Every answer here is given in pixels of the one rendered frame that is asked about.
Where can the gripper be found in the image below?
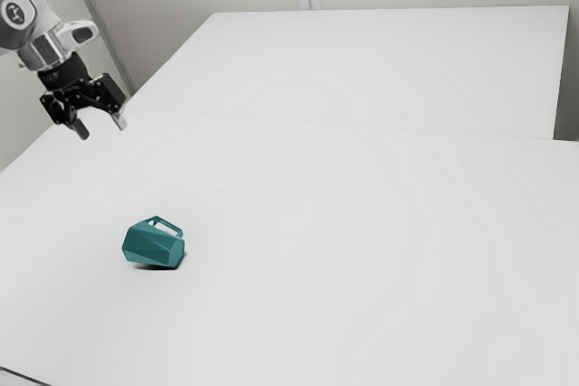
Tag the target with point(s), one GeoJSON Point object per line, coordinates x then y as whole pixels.
{"type": "Point", "coordinates": [63, 76]}

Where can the teal faceted mug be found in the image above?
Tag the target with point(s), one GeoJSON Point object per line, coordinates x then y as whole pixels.
{"type": "Point", "coordinates": [154, 248]}

